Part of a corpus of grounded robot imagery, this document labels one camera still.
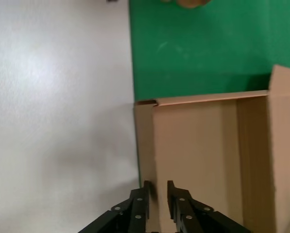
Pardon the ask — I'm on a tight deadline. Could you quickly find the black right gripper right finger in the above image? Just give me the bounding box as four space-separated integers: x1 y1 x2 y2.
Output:
167 180 252 233

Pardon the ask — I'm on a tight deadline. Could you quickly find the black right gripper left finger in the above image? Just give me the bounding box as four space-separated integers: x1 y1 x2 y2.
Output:
78 181 152 233

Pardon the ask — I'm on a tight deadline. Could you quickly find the brown cardboard box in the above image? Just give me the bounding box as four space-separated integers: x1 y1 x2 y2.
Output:
159 0 211 9
134 64 290 233

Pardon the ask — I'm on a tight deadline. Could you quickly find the green table cloth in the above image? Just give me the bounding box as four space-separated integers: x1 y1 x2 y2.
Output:
128 0 290 102

